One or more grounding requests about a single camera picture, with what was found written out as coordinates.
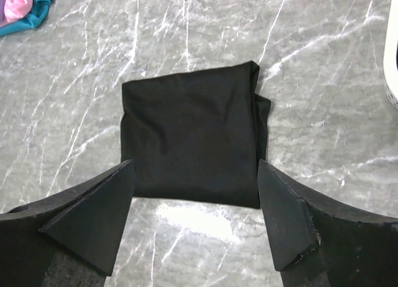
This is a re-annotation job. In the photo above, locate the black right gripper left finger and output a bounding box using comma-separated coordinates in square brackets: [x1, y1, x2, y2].
[1, 160, 135, 286]

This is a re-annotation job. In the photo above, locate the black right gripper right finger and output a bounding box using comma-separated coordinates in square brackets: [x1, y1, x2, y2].
[257, 161, 397, 286]

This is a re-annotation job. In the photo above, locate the black t-shirt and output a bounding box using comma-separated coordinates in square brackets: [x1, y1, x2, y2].
[121, 61, 271, 209]

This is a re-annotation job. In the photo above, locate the white perforated laundry basket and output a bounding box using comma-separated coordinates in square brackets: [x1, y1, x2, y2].
[383, 6, 397, 109]

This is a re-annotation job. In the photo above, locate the folded teal t-shirt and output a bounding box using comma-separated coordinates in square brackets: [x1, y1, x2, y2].
[1, 0, 52, 37]

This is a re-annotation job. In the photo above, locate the folded pink t-shirt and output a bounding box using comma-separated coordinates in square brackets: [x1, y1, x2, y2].
[1, 0, 33, 27]

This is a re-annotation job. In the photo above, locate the folded lavender t-shirt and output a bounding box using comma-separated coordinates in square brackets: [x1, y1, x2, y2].
[0, 0, 6, 22]

